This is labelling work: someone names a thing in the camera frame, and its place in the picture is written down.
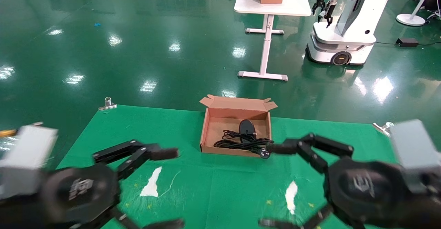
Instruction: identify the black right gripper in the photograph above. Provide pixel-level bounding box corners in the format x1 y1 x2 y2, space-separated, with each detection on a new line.
258 133 416 229

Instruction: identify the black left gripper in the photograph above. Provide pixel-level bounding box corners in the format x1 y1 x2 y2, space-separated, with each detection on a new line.
39 140 185 229

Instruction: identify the black power cable with plug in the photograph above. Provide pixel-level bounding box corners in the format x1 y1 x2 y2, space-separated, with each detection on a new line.
213 129 275 160

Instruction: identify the black wired computer mouse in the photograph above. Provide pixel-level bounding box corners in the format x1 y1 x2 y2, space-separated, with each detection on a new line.
222 119 257 145

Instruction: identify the open brown cardboard box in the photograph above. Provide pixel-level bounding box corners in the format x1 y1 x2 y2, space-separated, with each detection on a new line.
199 93 278 160

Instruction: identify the green table cloth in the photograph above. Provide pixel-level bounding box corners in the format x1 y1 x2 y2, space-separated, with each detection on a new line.
55 105 411 229

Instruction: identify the silver binder clip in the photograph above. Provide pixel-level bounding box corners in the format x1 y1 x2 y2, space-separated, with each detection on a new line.
372 122 394 137
98 97 117 111

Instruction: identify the white wheeled robot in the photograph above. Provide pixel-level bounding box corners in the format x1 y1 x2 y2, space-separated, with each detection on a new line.
306 0 397 66

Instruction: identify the black power adapter brick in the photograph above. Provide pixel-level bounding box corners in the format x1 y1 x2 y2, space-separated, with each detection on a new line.
396 38 420 48

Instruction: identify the white floor stand round base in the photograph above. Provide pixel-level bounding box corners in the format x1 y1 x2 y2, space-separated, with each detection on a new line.
396 0 438 27

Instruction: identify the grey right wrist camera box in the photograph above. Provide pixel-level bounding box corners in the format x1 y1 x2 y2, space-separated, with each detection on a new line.
390 119 438 192

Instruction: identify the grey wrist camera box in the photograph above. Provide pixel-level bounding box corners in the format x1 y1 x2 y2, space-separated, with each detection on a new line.
0 125 59 199
390 119 438 192

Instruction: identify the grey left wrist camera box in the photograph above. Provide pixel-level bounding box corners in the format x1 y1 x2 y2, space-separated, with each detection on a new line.
0 125 59 199

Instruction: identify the thin black floor cable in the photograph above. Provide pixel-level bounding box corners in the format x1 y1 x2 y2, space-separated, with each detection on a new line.
375 41 441 47

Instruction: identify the white pedestal table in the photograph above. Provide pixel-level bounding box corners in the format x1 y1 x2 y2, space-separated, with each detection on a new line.
234 0 312 81

